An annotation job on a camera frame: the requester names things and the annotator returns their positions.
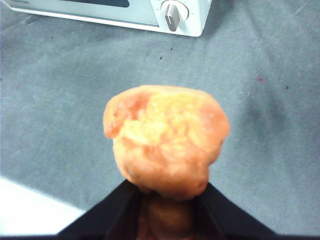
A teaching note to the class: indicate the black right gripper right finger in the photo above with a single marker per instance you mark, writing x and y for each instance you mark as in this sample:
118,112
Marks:
230,217

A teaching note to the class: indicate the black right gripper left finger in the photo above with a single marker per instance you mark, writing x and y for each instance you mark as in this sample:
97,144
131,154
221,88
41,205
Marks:
110,215

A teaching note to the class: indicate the golden brown bread roll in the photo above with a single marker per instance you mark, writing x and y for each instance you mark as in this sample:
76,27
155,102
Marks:
165,140

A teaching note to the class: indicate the white Toshiba toaster oven body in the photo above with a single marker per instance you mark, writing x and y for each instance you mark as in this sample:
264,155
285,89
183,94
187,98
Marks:
200,22

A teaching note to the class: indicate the taupe and white oven knob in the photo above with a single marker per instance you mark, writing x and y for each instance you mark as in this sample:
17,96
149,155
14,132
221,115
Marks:
172,17

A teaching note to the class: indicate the dark grey table cloth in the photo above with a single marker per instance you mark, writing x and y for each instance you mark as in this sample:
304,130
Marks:
250,137

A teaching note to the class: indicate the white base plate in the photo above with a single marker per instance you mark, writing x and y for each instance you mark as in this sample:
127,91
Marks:
30,210

